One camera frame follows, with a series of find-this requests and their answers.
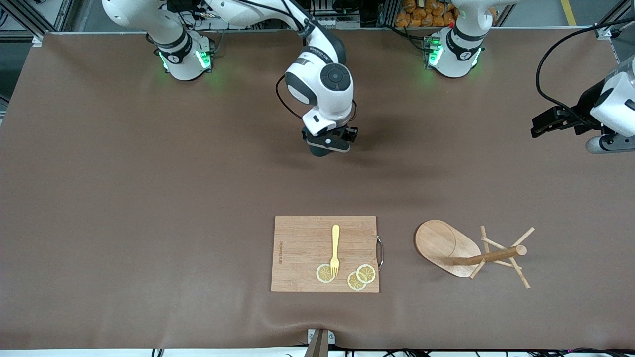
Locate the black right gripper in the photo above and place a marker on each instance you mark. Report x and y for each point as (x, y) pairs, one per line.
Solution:
(351, 133)

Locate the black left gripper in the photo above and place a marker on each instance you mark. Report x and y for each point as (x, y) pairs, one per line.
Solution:
(584, 115)

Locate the dark green mug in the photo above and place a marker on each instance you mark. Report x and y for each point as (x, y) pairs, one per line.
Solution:
(320, 152)

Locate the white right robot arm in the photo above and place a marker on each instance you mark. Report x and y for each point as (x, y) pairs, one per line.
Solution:
(342, 96)

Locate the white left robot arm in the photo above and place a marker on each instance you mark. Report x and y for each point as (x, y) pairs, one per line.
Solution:
(454, 54)

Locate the wooden mug rack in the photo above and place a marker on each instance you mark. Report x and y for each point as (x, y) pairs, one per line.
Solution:
(436, 243)

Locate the yellow plastic fork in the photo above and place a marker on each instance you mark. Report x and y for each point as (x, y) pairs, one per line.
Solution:
(336, 238)

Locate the grey power strip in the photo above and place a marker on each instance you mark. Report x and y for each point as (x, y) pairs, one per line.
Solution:
(342, 23)

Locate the wooden cutting board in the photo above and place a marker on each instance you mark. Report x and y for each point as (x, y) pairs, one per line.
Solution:
(302, 253)

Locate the orange snack bag pile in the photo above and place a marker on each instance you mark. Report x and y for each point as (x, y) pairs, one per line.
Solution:
(426, 20)

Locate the lemon slice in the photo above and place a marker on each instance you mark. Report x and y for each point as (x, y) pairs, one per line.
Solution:
(354, 282)
(323, 273)
(366, 273)

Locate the brown table mat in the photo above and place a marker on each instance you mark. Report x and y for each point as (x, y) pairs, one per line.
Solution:
(149, 173)

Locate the aluminium profile frame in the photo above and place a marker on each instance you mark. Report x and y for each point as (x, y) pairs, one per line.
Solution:
(603, 30)
(34, 27)

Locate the metal camera bracket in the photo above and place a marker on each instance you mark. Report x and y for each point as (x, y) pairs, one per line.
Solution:
(317, 344)

